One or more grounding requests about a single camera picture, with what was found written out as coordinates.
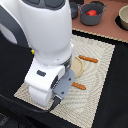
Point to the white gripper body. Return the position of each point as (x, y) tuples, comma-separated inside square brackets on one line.
[(46, 82)]

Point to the red tomato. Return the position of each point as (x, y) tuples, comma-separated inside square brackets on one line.
[(91, 13)]

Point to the grey two-handled pot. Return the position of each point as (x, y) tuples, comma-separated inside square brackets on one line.
[(92, 20)]

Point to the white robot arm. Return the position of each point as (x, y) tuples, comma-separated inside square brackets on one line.
[(46, 27)]

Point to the beige round plate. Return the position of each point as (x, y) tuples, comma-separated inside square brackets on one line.
[(77, 66)]

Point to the white woven placemat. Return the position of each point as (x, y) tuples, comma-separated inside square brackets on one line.
[(79, 106)]

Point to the beige bowl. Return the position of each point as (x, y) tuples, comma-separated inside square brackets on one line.
[(123, 14)]

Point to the fork with wooden handle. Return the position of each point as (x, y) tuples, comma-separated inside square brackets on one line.
[(79, 86)]

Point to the knife with wooden handle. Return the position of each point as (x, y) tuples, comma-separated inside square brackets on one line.
[(88, 59)]

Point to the grey saucepan with handle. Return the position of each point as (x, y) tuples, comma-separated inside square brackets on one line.
[(74, 9)]

